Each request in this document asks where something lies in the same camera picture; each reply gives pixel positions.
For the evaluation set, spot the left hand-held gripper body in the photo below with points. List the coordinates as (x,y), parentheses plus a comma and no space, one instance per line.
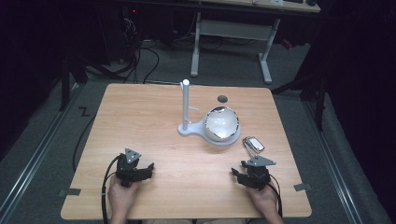
(128,168)

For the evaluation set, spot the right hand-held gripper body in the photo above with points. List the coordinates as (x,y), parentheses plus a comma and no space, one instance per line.
(257,174)

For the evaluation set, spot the silver car key fob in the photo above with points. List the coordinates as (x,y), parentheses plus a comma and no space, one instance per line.
(255,143)

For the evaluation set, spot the person's right hand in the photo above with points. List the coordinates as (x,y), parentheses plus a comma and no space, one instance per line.
(264,200)

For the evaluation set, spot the person's left hand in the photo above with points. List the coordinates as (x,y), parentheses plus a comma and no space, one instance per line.
(120,197)

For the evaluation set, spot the grey tape piece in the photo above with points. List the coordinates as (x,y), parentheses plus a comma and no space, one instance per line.
(302,187)
(71,192)

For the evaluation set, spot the black metal stand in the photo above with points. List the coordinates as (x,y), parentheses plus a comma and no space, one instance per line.
(314,93)
(65,84)

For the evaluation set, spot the desk with white legs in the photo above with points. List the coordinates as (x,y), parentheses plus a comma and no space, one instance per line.
(236,29)

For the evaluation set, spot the white stand with post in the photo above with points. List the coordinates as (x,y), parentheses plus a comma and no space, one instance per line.
(186,109)

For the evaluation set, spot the metal floor rail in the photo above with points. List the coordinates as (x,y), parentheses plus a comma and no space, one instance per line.
(334,165)
(34,155)

